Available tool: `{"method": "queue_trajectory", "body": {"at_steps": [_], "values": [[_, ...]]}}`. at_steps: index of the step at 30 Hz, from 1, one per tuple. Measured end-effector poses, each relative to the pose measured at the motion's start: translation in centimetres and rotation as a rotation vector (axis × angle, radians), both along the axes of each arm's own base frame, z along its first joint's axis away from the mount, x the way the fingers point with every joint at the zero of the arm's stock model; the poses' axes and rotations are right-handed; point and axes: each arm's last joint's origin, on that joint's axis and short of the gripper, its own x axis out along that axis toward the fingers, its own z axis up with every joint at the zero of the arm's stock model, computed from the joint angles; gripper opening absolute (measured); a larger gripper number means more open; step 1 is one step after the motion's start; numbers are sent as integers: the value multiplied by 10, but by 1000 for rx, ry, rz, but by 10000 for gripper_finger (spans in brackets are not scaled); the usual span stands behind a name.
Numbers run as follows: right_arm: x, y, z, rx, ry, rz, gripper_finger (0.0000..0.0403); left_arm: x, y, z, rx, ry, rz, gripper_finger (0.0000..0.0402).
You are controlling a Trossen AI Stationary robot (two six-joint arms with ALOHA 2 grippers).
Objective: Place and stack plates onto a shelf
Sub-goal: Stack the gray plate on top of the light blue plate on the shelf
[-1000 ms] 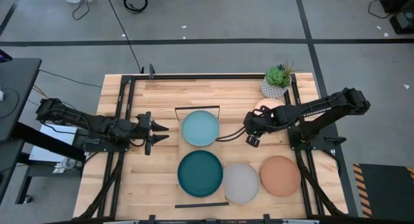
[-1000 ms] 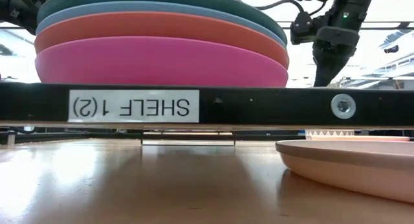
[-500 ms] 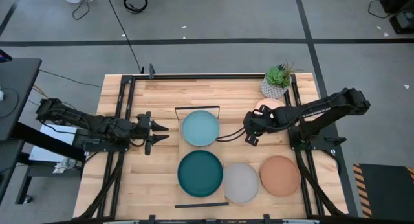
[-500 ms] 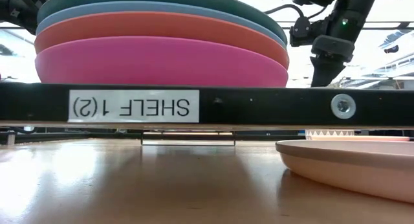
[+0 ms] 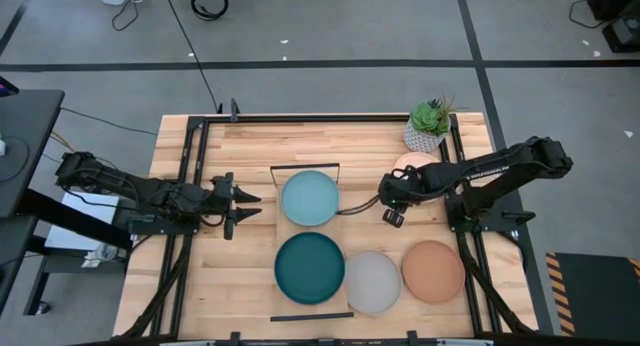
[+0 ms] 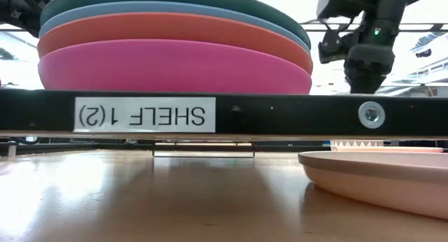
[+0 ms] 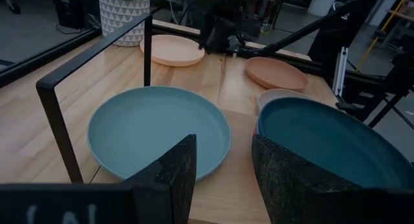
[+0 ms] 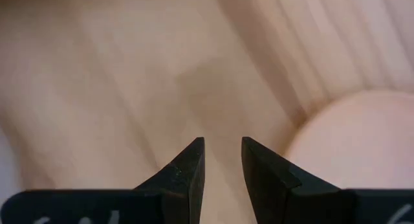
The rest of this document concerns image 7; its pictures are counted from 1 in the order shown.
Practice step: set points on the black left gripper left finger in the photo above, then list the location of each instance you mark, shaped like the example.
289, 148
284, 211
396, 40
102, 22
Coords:
171, 185

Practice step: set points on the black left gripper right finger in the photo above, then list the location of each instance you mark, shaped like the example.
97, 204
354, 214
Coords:
291, 191

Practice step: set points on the dark teal plate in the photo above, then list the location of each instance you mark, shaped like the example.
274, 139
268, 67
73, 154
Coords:
323, 143

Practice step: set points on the pale peach plate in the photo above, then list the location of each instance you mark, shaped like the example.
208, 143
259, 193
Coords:
174, 50

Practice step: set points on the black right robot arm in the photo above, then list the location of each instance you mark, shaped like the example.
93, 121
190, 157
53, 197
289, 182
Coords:
220, 29

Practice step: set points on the light blue plate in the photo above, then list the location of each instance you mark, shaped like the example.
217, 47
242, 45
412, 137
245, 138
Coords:
155, 127

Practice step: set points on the orange plate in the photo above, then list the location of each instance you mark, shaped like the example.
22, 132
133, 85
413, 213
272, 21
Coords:
275, 72

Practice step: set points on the black tripod stand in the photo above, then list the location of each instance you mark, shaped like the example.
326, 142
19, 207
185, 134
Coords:
398, 75

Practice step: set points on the black diagonal strut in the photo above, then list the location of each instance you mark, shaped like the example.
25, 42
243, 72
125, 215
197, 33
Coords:
307, 29

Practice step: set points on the white triangle-patterned plant pot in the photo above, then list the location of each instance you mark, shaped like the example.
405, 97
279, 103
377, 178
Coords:
119, 17

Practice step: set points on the yellow pole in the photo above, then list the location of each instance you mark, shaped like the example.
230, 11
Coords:
381, 29

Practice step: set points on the white column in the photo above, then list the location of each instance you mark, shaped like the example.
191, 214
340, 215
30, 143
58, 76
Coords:
323, 2

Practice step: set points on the black speaker box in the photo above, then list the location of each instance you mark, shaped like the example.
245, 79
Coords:
68, 10

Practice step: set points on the silver aluminium extrusion post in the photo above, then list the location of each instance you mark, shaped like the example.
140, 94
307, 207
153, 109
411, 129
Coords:
341, 68

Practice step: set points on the black aluminium table frame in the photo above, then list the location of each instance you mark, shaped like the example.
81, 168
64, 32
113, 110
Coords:
32, 60

